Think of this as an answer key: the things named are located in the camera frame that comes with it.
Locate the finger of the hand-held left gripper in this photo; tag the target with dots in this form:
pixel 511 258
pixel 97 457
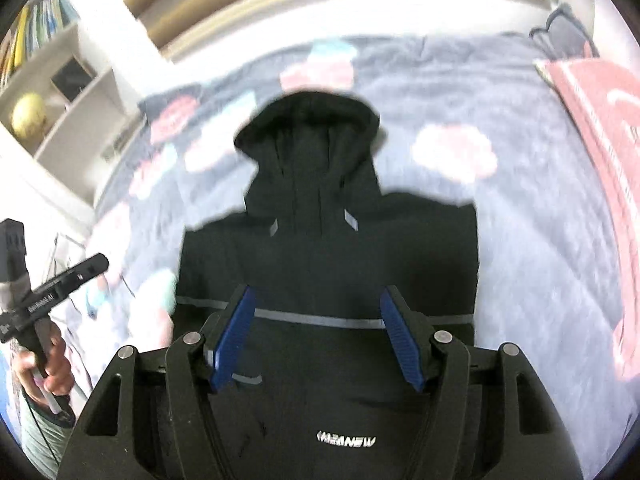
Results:
pixel 87 269

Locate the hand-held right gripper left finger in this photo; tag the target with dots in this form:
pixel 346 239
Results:
pixel 232 340

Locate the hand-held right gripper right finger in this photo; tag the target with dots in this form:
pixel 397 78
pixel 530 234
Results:
pixel 402 340

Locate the black hooded jacket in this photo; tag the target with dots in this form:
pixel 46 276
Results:
pixel 320 260

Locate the person's left forearm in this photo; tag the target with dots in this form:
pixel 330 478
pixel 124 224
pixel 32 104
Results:
pixel 37 440

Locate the person's left hand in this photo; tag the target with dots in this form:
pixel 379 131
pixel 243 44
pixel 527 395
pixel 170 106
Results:
pixel 57 370

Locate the white bookshelf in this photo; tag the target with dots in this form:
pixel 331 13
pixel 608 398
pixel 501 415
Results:
pixel 55 140

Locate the grey floral blanket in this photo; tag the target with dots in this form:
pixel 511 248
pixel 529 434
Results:
pixel 525 235

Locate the yellow plush ball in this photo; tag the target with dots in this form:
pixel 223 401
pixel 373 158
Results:
pixel 29 114

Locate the row of colourful books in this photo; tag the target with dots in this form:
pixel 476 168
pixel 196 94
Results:
pixel 40 25

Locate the pink pillow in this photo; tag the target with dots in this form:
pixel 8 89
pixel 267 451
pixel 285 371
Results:
pixel 600 135

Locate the grey pillow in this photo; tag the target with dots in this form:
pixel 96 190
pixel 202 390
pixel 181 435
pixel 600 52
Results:
pixel 565 30

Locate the black picture frame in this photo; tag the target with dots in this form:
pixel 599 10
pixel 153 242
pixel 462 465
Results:
pixel 72 80

